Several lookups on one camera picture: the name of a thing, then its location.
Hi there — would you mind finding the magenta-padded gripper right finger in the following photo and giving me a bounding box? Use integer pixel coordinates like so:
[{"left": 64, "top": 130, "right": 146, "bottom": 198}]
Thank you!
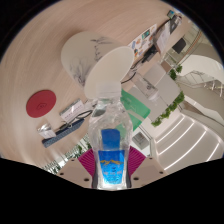
[{"left": 126, "top": 146, "right": 168, "bottom": 189}]

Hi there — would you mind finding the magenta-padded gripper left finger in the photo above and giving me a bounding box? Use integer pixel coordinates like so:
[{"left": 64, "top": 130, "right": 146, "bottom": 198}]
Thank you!
[{"left": 58, "top": 148, "right": 99, "bottom": 189}]

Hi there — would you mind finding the clear blue-labelled water bottle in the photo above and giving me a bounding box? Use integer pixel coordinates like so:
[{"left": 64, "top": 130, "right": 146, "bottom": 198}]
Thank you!
[{"left": 87, "top": 83, "right": 134, "bottom": 191}]

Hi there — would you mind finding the row of tall green plants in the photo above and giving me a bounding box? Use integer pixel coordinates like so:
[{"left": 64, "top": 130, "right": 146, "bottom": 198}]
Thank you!
[{"left": 46, "top": 141, "right": 93, "bottom": 174}]

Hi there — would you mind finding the dark blue keyboard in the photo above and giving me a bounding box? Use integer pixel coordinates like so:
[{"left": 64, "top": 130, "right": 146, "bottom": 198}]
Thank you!
[{"left": 41, "top": 118, "right": 86, "bottom": 149}]

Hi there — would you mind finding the green cat-print tote bag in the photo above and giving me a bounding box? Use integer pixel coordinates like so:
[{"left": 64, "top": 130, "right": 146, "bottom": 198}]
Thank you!
[{"left": 119, "top": 88, "right": 152, "bottom": 132}]

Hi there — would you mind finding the flat round red coaster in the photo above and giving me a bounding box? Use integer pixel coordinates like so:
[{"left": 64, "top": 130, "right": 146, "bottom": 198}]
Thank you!
[{"left": 25, "top": 89, "right": 57, "bottom": 119}]

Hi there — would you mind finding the white cabinet with plants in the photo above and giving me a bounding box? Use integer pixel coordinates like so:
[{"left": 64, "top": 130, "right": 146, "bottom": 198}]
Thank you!
[{"left": 128, "top": 63, "right": 186, "bottom": 128}]

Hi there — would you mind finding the white printed mug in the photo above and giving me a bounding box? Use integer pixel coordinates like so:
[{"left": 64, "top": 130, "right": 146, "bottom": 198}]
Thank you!
[{"left": 60, "top": 31, "right": 135, "bottom": 100}]

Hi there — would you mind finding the colourful sticker sheet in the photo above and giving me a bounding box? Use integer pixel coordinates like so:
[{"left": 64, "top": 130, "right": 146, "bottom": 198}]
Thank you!
[{"left": 128, "top": 23, "right": 158, "bottom": 56}]

